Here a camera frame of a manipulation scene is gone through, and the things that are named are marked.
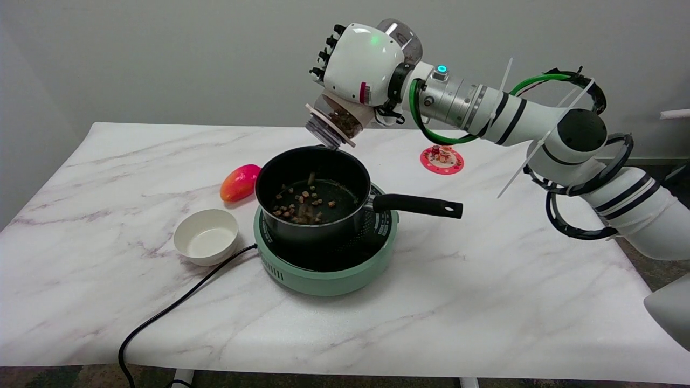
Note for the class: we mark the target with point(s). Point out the white ceramic bowl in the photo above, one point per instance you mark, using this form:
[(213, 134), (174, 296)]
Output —
[(206, 236)]

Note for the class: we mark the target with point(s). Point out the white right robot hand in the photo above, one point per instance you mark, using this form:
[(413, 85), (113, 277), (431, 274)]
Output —
[(358, 64)]

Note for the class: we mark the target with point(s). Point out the clear glass jar with label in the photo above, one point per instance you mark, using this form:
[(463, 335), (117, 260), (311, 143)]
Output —
[(345, 116)]

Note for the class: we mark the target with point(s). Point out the white table leg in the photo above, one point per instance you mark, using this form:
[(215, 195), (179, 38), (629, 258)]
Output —
[(183, 377), (469, 382)]

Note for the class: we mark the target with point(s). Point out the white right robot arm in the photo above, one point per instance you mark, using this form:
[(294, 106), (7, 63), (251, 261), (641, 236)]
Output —
[(550, 140)]

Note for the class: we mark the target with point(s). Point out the green electric hot plate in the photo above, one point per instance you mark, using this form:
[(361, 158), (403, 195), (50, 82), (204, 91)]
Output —
[(329, 258)]

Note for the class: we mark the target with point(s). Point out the red orange mango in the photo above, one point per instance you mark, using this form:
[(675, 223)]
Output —
[(240, 182)]

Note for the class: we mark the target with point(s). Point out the brown food pieces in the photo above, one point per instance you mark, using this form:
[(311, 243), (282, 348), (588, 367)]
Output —
[(302, 207)]

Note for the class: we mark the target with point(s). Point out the pink round coaster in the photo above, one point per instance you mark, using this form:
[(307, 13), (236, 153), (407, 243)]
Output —
[(443, 160)]

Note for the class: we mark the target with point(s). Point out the white rod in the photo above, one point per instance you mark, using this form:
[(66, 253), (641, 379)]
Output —
[(676, 113)]

